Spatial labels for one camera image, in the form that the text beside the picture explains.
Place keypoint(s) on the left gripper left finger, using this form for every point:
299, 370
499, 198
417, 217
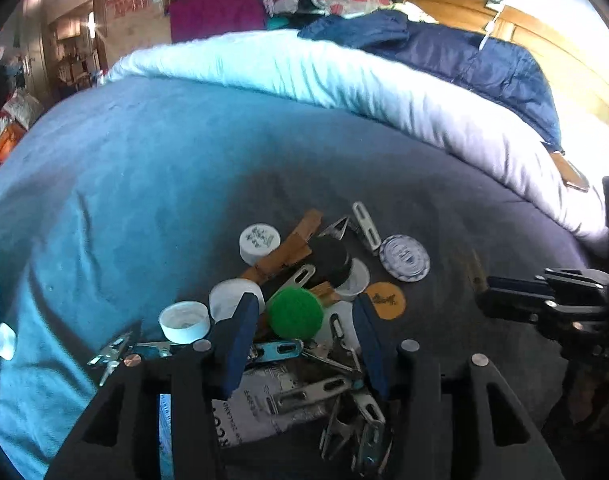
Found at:
232, 339

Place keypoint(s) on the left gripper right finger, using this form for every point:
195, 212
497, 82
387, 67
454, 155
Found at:
376, 356

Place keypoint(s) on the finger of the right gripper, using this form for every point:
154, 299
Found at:
511, 307
538, 288

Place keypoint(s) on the white printed bottle cap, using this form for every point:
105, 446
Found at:
257, 241

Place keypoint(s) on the brown wooden clothespin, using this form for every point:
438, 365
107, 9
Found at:
291, 251

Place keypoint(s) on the white open bottle cap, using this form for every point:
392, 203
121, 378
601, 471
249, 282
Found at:
185, 322

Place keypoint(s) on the green felt bottle cap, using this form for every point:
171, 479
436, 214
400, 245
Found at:
295, 313

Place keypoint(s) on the printed paper sachet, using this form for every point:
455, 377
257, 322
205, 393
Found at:
249, 414

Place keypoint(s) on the white ridged jar lid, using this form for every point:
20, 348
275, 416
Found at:
404, 258

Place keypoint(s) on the smartphone on bed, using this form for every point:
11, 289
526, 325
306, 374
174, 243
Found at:
570, 176

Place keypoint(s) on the blue bed blanket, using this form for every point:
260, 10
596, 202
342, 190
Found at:
126, 198

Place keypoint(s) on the wooden headboard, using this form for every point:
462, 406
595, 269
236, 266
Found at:
577, 75

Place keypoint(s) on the navy blue jacket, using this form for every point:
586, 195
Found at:
497, 70

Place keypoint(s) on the white duvet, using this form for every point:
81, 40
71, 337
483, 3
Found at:
485, 135

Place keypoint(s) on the magenta cloth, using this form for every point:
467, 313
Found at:
201, 19

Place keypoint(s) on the stacked cardboard boxes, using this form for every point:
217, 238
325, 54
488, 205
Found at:
134, 25

